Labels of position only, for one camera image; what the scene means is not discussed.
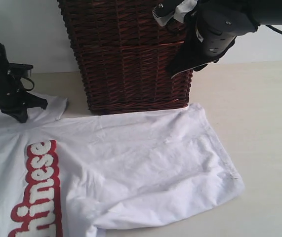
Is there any dark brown wicker basket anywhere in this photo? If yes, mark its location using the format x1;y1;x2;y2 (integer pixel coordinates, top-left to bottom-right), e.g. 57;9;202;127
58;0;192;114

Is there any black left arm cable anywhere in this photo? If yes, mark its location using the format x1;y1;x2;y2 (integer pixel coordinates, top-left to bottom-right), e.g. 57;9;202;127
19;75;36;92

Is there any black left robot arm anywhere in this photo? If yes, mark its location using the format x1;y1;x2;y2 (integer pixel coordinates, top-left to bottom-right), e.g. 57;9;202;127
0;43;48;123

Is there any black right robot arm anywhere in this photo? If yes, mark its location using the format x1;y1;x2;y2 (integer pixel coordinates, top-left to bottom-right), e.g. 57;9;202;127
166;0;282;77

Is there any white t-shirt red lettering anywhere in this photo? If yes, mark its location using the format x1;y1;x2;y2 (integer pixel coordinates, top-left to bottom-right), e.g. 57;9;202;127
0;96;244;237

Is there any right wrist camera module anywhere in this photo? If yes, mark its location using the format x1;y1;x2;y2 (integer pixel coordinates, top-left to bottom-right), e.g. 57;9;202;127
152;0;201;27

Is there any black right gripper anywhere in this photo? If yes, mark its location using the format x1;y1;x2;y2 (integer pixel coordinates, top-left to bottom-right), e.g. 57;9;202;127
165;24;230;78

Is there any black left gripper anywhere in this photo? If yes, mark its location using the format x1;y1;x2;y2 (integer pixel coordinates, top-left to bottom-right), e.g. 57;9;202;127
0;69;48;123

